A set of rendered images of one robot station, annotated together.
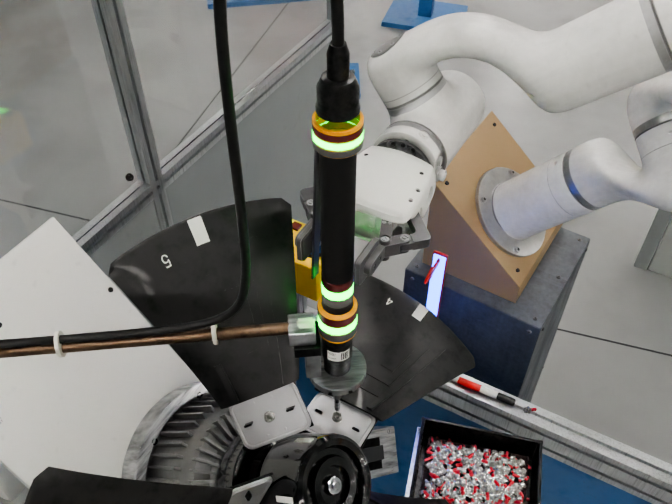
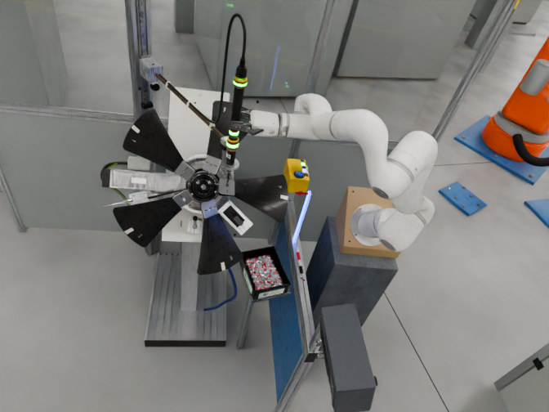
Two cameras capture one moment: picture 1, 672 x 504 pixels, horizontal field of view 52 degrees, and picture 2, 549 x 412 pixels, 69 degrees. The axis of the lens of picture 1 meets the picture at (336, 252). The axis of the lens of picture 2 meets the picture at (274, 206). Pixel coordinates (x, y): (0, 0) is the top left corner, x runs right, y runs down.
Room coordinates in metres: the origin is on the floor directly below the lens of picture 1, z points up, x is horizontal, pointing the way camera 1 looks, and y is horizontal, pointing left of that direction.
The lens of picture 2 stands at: (-0.20, -1.02, 2.29)
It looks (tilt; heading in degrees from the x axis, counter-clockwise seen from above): 44 degrees down; 47
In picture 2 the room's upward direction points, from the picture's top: 14 degrees clockwise
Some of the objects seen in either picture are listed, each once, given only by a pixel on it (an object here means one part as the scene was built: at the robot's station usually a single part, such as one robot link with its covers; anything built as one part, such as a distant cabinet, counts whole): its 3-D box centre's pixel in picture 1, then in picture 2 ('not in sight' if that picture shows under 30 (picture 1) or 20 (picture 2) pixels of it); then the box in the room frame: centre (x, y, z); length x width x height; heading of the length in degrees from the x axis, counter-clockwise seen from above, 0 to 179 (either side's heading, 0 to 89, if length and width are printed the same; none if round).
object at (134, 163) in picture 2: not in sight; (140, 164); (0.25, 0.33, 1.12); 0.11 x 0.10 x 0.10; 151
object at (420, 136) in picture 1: (409, 160); (283, 125); (0.63, -0.08, 1.50); 0.09 x 0.03 x 0.08; 61
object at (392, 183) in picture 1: (383, 190); (265, 123); (0.58, -0.05, 1.50); 0.11 x 0.10 x 0.07; 151
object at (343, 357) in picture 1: (337, 253); (235, 120); (0.48, 0.00, 1.50); 0.04 x 0.04 x 0.46
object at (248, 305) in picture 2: not in sight; (247, 311); (0.59, -0.18, 0.40); 0.03 x 0.03 x 0.80; 76
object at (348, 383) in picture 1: (328, 347); (229, 154); (0.48, 0.01, 1.35); 0.09 x 0.07 x 0.10; 96
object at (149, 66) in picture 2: not in sight; (150, 69); (0.42, 0.62, 1.39); 0.10 x 0.07 x 0.08; 96
